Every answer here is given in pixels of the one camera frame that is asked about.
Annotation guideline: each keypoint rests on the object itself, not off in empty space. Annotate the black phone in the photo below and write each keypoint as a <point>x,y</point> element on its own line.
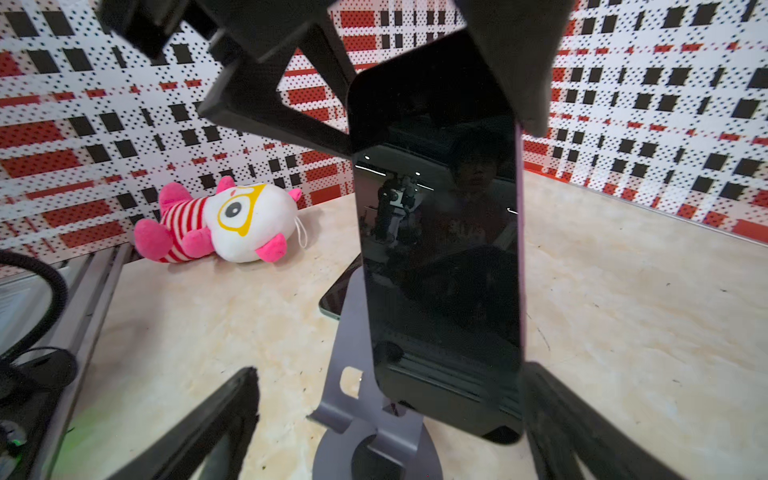
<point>435,151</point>

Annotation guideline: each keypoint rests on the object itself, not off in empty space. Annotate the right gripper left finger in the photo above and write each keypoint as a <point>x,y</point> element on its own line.
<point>211,441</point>

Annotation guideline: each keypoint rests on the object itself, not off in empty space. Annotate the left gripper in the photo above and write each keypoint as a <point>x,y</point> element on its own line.
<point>254,41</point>

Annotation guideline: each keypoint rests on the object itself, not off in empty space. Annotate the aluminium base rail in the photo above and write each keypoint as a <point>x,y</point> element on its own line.
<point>51,316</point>

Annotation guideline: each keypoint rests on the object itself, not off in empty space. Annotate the purple phone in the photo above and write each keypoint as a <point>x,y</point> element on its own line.
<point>332,301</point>

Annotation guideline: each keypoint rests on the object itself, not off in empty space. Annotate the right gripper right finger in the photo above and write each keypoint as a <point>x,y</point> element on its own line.
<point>564,432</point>

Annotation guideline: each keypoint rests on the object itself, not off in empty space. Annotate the grey stand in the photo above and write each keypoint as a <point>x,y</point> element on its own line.
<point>366,437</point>

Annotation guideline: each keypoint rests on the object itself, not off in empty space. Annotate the pink white plush toy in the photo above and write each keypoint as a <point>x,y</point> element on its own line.
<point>240,224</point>

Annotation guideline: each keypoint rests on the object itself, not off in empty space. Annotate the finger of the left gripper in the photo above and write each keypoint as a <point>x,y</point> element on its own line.
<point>519,41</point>

